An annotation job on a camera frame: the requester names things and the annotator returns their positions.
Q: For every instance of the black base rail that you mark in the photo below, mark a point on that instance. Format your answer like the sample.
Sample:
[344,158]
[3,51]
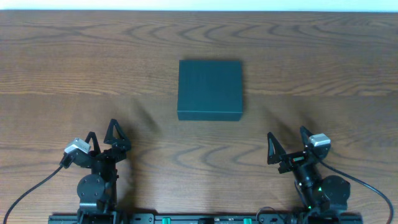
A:
[148,218]

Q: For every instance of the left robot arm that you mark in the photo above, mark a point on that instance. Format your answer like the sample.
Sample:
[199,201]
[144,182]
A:
[97,191]

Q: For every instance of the dark green box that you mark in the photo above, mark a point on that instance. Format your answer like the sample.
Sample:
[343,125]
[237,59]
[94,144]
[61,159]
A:
[210,90]

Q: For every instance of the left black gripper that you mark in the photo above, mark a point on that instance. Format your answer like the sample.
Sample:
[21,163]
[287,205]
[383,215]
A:
[104,154]

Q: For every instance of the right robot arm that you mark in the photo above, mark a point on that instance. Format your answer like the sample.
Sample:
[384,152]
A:
[324,199]

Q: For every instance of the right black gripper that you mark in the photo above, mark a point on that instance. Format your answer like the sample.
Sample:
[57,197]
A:
[295,159]

